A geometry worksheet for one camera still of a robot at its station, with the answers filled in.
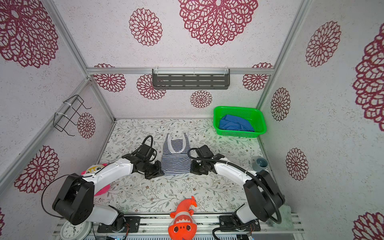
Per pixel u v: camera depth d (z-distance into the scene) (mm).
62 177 432
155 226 745
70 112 807
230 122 1130
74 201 426
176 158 960
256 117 1183
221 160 610
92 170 848
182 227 658
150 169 736
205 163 656
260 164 916
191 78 949
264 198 429
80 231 685
